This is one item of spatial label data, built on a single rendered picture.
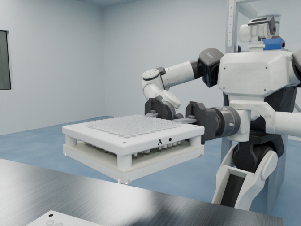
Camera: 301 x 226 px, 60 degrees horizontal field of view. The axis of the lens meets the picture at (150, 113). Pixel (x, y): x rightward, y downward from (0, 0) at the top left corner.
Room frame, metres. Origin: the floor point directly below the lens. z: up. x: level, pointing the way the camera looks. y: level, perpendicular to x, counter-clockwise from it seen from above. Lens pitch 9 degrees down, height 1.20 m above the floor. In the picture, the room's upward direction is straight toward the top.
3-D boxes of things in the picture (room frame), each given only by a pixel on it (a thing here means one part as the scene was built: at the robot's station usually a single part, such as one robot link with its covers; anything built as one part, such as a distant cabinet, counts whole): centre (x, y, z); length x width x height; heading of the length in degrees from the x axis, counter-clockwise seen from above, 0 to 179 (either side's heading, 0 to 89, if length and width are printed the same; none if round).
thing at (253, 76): (1.09, -0.46, 1.15); 0.34 x 0.30 x 0.36; 44
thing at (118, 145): (0.61, 0.04, 1.07); 0.25 x 0.24 x 0.02; 43
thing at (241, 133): (0.79, -0.25, 1.05); 0.11 x 0.11 x 0.11; 35
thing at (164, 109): (0.83, -0.02, 1.06); 0.12 x 0.10 x 0.13; 165
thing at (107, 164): (0.61, 0.04, 1.02); 0.24 x 0.24 x 0.02; 43
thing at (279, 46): (1.86, -0.82, 1.39); 0.21 x 0.20 x 0.09; 57
